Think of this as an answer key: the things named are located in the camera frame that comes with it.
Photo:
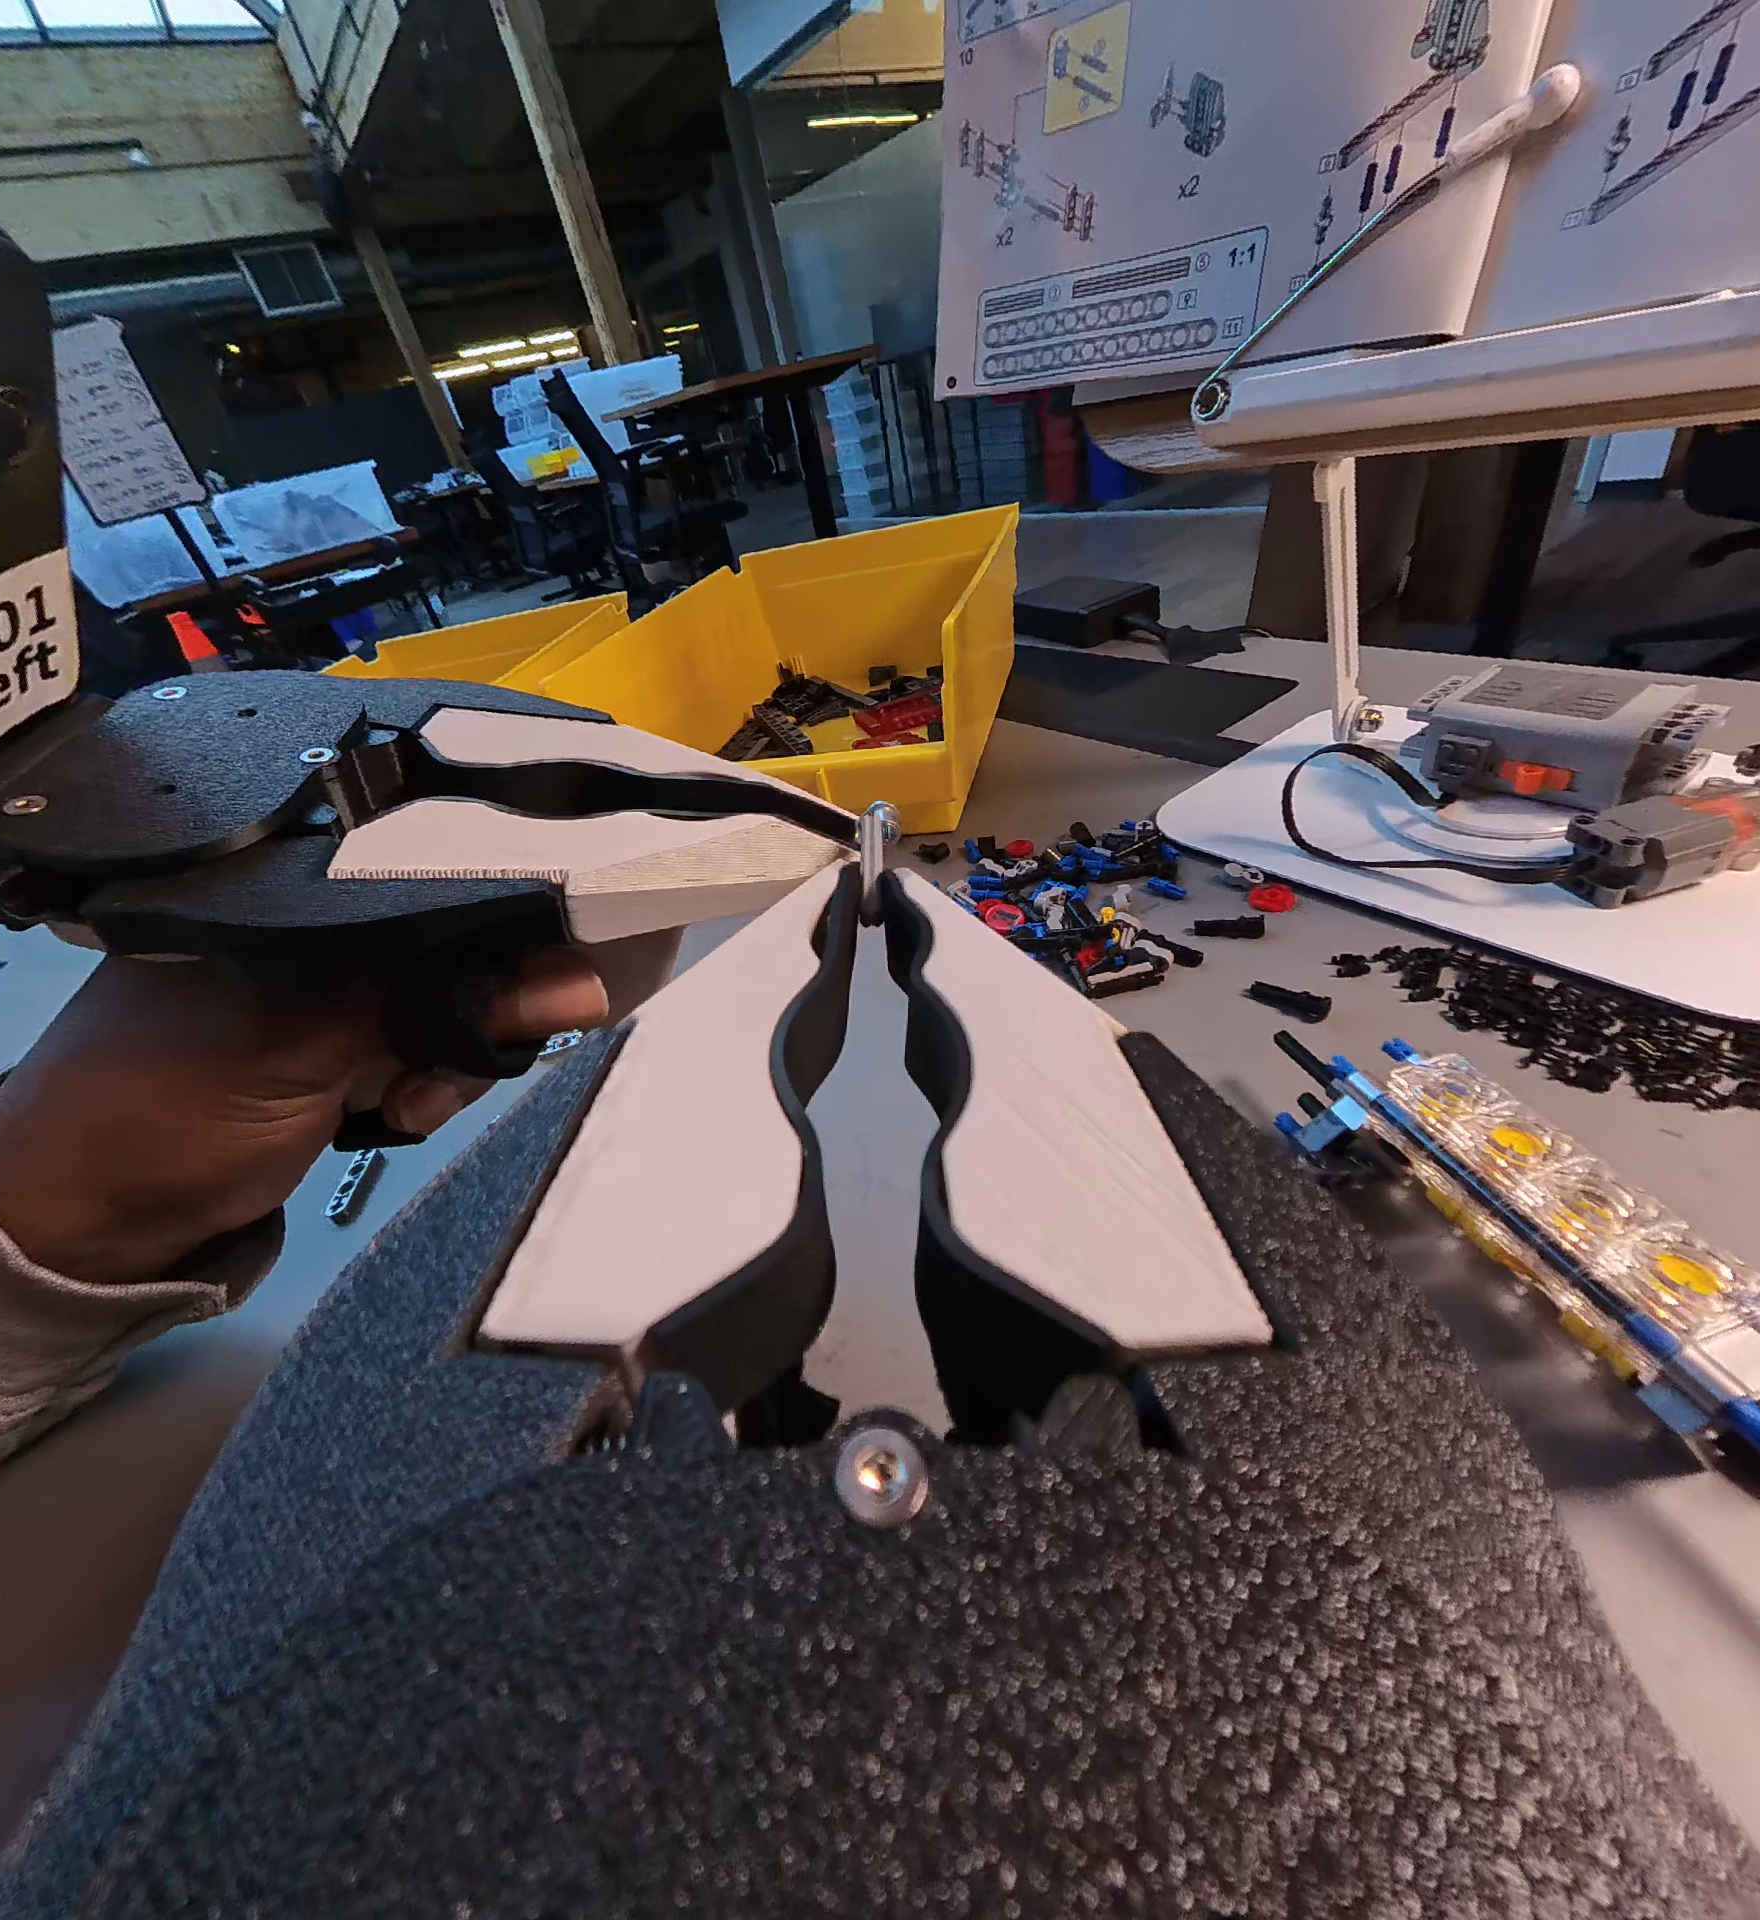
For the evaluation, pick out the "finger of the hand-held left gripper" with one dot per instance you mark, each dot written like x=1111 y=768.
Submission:
x=670 y=879
x=521 y=743

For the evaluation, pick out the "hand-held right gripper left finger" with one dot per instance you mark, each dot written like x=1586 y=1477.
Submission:
x=641 y=1201

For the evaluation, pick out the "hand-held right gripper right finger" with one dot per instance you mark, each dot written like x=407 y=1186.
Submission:
x=1104 y=1201

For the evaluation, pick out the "grey axle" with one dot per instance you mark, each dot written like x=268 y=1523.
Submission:
x=871 y=885

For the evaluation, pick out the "dark grey connector piece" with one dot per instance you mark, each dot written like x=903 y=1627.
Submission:
x=881 y=819

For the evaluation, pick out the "yellow bin with red panels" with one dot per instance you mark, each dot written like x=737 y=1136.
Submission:
x=850 y=600

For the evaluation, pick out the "person's left forearm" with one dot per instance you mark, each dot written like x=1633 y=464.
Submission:
x=11 y=1351

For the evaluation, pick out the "grey desk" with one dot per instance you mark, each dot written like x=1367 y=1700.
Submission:
x=1421 y=1351

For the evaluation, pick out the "person's left hand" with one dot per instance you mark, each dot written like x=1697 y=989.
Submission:
x=175 y=1111

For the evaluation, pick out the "orange traffic cone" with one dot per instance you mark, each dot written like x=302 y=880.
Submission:
x=193 y=642

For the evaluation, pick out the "heap of dark building pieces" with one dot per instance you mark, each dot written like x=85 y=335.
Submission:
x=791 y=720

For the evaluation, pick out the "black office chair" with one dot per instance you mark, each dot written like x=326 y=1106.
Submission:
x=1751 y=524
x=625 y=481

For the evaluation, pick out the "scattered chrome beams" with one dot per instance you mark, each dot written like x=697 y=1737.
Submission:
x=355 y=1184

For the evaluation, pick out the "pile of small coloured connectors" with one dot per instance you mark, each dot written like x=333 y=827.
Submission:
x=1074 y=915

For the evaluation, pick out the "clear storage tub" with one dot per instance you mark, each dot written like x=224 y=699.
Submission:
x=310 y=510

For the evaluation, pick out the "small red pulley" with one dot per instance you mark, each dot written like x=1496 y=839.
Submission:
x=1273 y=896

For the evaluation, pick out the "stack of white boxes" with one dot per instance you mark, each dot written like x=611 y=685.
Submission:
x=595 y=398

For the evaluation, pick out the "white sign board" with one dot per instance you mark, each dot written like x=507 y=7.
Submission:
x=123 y=420

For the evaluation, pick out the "wooden top table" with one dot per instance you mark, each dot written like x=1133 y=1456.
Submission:
x=744 y=375

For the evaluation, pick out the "transparent engine block assembly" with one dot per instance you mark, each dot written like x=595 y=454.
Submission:
x=1570 y=1215

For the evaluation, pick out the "black power adapter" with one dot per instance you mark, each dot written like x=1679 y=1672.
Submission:
x=1082 y=608

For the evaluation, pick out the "pile of small black pins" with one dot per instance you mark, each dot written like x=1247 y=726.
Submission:
x=1570 y=1028

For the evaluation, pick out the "stack of grey crates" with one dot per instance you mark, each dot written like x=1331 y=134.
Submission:
x=940 y=434

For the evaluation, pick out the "metal air vent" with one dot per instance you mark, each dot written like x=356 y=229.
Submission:
x=289 y=279

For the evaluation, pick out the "stack of red crates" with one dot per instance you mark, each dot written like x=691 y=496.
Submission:
x=1061 y=459

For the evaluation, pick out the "blue crate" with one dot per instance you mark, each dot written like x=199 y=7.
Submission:
x=1117 y=473

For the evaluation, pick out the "wooden book stand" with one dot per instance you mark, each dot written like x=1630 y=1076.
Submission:
x=1645 y=931

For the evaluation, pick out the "grey motor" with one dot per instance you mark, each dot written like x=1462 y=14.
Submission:
x=1660 y=849

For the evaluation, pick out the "grey battery box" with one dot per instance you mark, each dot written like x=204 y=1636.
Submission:
x=1570 y=720

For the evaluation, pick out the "instruction booklet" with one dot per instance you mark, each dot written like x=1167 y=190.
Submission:
x=1194 y=150

